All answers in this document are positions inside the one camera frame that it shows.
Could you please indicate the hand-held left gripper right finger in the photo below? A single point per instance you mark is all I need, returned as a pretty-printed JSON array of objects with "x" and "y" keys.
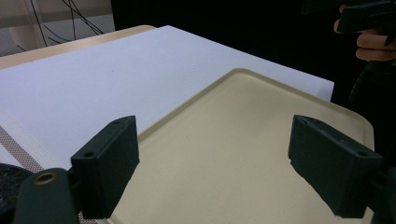
[{"x": 330, "y": 168}]

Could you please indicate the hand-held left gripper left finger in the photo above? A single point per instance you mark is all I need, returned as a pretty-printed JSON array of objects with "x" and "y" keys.
[{"x": 104, "y": 168}]

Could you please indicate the white table mat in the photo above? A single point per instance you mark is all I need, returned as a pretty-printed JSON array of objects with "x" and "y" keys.
[{"x": 124, "y": 87}]

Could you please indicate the white cloth with brown stripe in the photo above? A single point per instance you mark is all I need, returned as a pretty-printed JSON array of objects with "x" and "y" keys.
[{"x": 21, "y": 149}]

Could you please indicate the dark speckled round object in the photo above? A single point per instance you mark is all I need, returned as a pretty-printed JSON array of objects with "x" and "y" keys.
[{"x": 11, "y": 183}]

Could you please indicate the beige plastic tray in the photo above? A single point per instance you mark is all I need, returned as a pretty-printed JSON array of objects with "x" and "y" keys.
[{"x": 224, "y": 155}]

